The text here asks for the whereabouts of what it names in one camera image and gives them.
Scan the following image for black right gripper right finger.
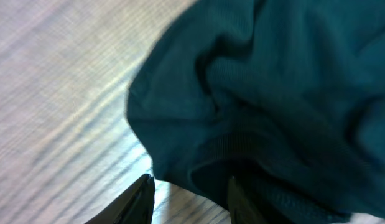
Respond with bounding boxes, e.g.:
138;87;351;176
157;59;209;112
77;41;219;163
227;177;269;224

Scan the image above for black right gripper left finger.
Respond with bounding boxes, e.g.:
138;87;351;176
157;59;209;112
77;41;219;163
86;174;155;224

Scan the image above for black t-shirt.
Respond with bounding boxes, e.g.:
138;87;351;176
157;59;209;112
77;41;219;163
126;0;385;223

